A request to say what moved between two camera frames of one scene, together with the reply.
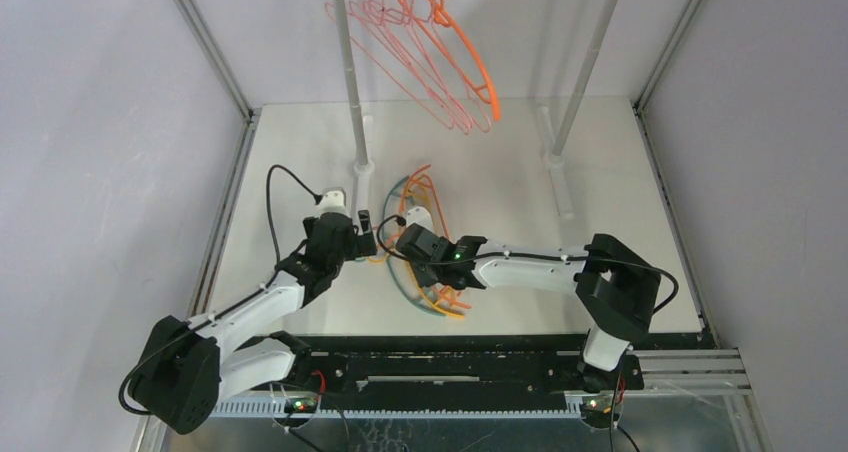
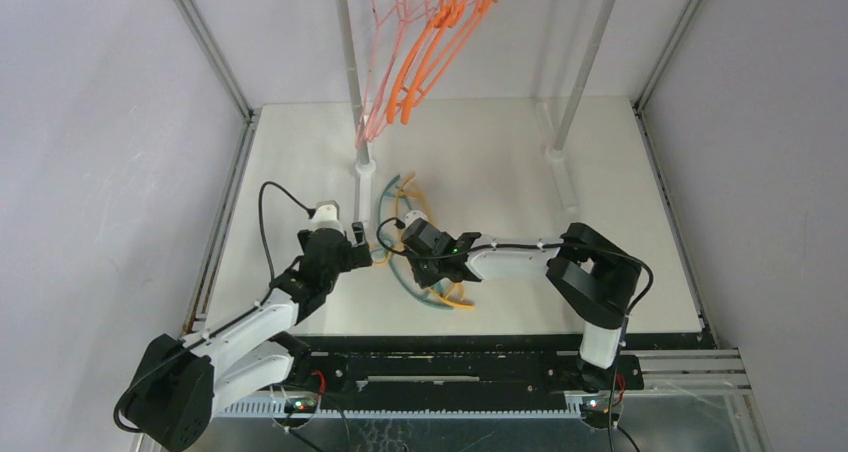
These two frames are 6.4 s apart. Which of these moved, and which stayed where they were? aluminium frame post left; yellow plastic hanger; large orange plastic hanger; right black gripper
Moved: large orange plastic hanger; yellow plastic hanger
Stayed: aluminium frame post left; right black gripper
